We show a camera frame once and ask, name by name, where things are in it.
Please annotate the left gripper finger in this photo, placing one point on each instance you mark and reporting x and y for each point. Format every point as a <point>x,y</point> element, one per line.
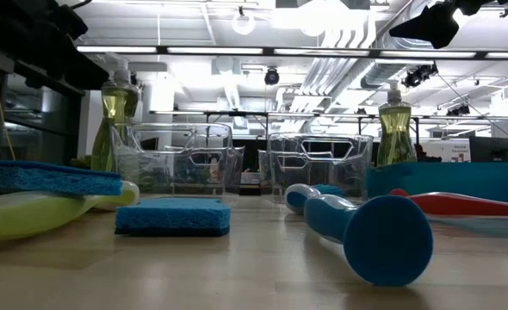
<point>73,64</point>

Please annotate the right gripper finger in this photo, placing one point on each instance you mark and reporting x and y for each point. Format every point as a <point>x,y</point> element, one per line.
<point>432,26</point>

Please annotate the green dish soap pump bottle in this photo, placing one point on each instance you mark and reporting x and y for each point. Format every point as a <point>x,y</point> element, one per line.
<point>116,107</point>
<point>394,129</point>

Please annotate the blue scrub sponge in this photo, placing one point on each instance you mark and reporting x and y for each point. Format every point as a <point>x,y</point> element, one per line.
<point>43,178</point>
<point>172,215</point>

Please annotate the yellow-green dish brush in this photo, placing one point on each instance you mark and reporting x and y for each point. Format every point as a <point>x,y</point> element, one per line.
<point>21,215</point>

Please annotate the red and pink dish brush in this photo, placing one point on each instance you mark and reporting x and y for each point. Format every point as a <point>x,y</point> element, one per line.
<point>465,206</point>

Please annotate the small clear plastic bin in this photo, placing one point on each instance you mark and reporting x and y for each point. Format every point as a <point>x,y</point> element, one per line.
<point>318,172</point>

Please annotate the blue dish brush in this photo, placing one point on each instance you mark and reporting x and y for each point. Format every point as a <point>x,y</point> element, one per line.
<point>387,241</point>

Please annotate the black spotlight cluster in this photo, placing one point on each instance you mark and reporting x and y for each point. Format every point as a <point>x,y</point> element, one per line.
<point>417,76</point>

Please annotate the small potted succulent plant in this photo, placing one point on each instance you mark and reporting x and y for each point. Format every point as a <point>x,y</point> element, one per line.
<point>82,163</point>

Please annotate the white sign board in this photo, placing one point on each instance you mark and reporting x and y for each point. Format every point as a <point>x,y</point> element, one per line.
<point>445,150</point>

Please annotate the large clear plastic bin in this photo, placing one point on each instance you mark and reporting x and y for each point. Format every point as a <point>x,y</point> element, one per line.
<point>172,155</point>

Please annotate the black monitor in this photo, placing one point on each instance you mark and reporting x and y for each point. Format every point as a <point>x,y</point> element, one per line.
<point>493,149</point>

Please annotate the long ceiling light strip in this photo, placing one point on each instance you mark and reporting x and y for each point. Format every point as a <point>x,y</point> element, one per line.
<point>215,50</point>

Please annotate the teal plastic bin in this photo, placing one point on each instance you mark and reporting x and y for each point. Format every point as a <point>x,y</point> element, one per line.
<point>452,181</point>

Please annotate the black ceiling spotlight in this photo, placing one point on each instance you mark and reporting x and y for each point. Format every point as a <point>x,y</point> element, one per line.
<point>272,76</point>

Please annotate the round ceiling lamp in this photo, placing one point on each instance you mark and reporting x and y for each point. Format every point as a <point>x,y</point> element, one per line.
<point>243,23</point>

